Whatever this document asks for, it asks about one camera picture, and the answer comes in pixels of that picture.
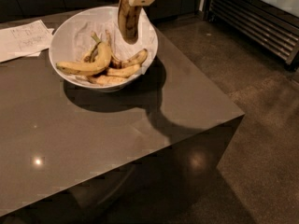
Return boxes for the black slatted vent appliance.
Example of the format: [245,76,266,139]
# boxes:
[208,0,299,71]

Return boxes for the white bowl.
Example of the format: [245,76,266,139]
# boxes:
[49,6,159,93]

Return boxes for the small banana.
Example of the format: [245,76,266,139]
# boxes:
[88,75,126,86]
[106,64,140,77]
[121,49,148,68]

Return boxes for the small banana bottom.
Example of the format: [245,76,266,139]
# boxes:
[88,75,126,86]

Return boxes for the long spotted yellow banana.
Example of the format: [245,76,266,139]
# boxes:
[118,0,142,45]

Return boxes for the small banana upper right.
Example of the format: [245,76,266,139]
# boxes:
[121,49,148,68]

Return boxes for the small bananas back left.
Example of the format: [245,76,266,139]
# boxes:
[81,30,121,68]

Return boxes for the white paper sheets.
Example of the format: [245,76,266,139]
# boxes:
[0,20,53,63]

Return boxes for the small banana middle right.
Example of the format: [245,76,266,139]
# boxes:
[106,64,140,77]

